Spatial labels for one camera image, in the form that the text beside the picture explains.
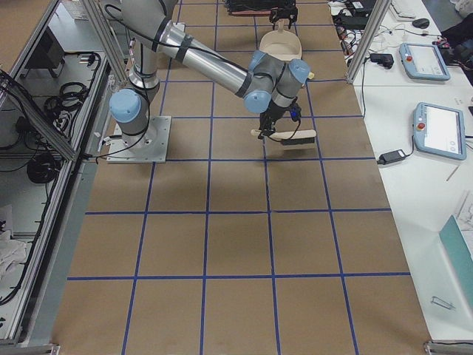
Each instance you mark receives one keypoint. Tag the upper teach pendant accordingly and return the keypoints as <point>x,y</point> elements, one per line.
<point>423,62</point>

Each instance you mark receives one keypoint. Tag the teal folder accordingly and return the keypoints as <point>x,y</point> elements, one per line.
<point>459,254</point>

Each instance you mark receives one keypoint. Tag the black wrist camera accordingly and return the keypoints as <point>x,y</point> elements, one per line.
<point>295,112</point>

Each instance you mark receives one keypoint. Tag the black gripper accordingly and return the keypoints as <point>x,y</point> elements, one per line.
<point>272,113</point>
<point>282,16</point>

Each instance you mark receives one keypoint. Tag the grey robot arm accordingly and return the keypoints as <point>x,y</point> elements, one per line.
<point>268,87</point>

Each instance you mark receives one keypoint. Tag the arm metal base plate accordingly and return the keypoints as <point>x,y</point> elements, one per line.
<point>151,148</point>

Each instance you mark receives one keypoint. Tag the lower teach pendant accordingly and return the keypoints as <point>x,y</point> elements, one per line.
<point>439,130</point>

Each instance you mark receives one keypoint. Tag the beige plastic dustpan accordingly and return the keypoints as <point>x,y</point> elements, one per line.
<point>281,44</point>

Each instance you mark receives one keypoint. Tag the teach pendant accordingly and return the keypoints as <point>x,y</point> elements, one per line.
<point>439,130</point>
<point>423,62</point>

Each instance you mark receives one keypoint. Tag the aluminium frame post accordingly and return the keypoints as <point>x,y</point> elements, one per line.
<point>374,22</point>

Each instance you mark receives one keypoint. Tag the white hand brush black bristles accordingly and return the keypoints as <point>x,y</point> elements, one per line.
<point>290,138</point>

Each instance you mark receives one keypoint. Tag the black power adapter brick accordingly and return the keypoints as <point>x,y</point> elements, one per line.
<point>394,156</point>

